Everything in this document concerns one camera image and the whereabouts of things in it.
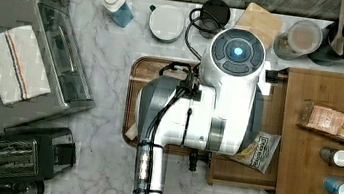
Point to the tea bag packets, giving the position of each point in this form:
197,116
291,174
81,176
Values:
322,118

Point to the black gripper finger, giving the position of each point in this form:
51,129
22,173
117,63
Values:
196,156
275,77

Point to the blue soap bottle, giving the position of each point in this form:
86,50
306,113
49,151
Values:
119,11

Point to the dark spice bottle white cap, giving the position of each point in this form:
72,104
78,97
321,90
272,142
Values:
332,156

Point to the snack packet in drawer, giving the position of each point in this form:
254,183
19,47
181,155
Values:
259,154

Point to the clear glass jar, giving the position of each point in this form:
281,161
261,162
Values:
302,38

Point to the cream wrapped stick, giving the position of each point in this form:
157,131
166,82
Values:
131,133

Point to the white round lidded container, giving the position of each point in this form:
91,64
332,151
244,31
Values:
166,23

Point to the silver toaster oven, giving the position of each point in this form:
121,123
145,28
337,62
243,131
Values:
50,20

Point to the blue spice bottle white cap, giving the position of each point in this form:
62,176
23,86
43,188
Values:
333,185

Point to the black toaster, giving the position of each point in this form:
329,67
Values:
33,154

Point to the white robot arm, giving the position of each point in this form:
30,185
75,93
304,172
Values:
216,108

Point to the wooden serving tray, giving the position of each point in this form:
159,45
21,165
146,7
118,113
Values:
143,71

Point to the wooden spoon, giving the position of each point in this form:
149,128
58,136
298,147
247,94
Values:
337,44

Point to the striped white dish towel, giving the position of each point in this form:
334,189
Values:
22,71

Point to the dark grey cup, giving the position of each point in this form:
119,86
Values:
214,14

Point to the teal container with wooden lid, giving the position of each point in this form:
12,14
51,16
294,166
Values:
262,23

